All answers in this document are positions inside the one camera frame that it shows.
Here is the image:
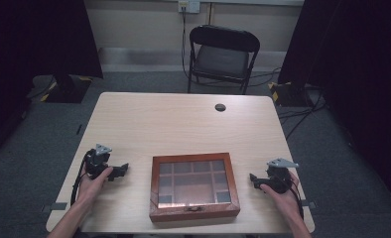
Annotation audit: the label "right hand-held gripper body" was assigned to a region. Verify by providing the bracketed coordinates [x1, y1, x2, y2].
[253, 158, 300, 195]

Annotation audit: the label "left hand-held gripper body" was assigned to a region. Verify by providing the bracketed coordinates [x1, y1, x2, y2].
[84, 143, 118, 182]

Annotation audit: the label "wooden box with glass lid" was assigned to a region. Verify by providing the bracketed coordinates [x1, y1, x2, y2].
[149, 152, 241, 223]

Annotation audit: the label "person's right hand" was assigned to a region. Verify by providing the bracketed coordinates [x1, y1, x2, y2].
[260, 170, 305, 220]

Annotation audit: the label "person's left hand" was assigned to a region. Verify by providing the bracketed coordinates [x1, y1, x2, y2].
[75, 167, 114, 206]

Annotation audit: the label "black stand base yellow tape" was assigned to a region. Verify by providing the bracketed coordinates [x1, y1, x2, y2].
[268, 80, 317, 108]

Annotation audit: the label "black folding chair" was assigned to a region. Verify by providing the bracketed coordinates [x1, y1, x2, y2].
[187, 25, 261, 96]

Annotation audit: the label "dark curtain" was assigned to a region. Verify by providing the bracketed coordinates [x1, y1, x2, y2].
[277, 0, 391, 212]
[0, 0, 104, 167]

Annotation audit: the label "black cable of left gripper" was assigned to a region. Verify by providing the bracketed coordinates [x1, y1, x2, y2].
[69, 149, 95, 207]

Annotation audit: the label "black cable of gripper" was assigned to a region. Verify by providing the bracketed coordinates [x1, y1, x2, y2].
[288, 178, 306, 221]
[69, 149, 95, 207]

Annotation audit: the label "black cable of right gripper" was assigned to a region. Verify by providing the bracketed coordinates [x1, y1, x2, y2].
[288, 178, 306, 221]

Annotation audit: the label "black floor cables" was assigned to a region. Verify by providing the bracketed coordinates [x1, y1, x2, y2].
[249, 66, 327, 141]

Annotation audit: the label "black cable from wall socket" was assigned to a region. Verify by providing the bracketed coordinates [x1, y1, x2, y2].
[180, 5, 191, 80]

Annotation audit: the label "white wall socket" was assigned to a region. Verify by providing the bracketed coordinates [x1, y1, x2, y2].
[178, 0, 201, 15]

